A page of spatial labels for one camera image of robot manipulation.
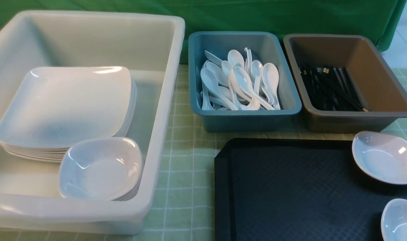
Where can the white bowl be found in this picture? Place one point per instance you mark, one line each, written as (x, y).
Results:
(394, 220)
(381, 156)

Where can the stack of white square plates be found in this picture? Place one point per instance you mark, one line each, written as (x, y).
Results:
(57, 107)

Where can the large white plastic tub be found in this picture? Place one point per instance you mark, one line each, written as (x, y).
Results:
(150, 47)

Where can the stack of white small bowls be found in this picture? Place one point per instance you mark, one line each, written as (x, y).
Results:
(107, 169)

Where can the green checkered tablecloth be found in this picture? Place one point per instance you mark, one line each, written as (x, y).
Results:
(183, 205)

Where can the pile of white spoons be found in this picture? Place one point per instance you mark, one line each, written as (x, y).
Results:
(238, 83)

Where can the teal plastic bin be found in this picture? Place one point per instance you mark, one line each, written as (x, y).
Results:
(265, 48)

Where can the black serving tray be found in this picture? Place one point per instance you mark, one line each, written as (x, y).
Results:
(296, 190)

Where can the pile of black chopsticks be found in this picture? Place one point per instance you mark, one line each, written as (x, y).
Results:
(330, 88)

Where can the brown plastic bin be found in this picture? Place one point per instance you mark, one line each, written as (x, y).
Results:
(377, 87)

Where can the green backdrop cloth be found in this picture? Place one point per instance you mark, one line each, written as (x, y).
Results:
(374, 19)

